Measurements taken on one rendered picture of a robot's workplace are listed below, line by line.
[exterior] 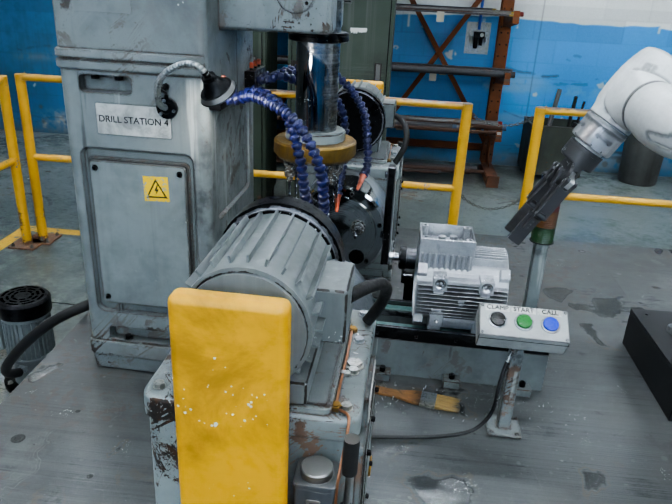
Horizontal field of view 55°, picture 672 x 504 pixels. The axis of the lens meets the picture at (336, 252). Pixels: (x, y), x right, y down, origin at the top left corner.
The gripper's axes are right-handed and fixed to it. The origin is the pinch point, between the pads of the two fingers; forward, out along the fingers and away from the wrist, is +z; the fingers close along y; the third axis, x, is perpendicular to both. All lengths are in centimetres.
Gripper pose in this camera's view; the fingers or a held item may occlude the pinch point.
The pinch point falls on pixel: (521, 224)
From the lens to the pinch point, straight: 140.8
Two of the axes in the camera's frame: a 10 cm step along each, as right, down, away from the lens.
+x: 8.3, 5.5, 1.1
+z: -5.4, 7.4, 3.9
